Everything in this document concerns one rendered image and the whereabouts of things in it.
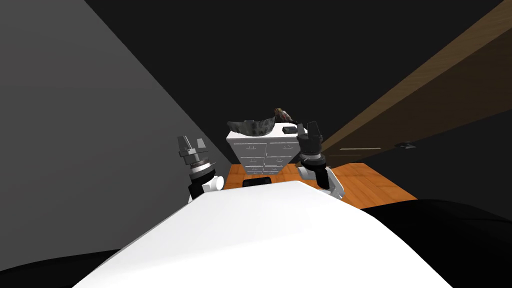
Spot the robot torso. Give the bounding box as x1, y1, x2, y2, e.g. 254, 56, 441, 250
73, 178, 454, 288

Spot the brown wooden door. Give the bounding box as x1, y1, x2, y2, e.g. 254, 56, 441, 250
295, 0, 512, 169

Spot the white chest of drawers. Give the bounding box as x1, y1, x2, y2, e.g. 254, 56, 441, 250
225, 107, 309, 177

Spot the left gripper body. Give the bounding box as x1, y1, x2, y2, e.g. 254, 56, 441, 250
178, 146, 210, 166

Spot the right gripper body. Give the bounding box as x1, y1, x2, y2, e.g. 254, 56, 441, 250
296, 133, 325, 155

